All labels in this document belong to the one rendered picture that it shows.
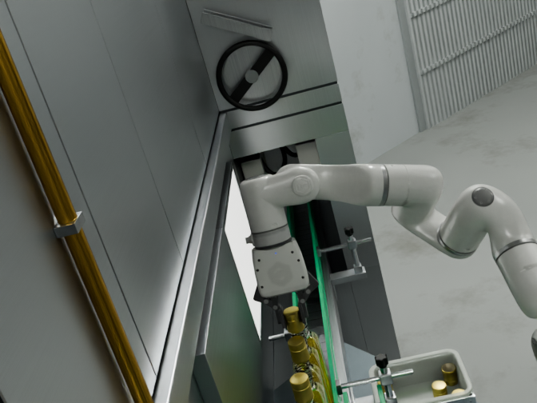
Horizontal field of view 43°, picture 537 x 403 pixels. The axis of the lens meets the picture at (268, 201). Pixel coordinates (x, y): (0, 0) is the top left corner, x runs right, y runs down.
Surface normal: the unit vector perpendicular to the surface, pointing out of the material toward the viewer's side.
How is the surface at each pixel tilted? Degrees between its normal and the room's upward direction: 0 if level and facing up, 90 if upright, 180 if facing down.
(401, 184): 68
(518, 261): 40
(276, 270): 75
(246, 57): 90
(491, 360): 0
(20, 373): 90
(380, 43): 90
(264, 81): 90
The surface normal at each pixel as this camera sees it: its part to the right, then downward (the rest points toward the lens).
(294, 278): -0.02, 0.13
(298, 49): 0.00, 0.39
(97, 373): 0.97, -0.24
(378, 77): 0.62, 0.15
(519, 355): -0.25, -0.89
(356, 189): -0.87, 0.09
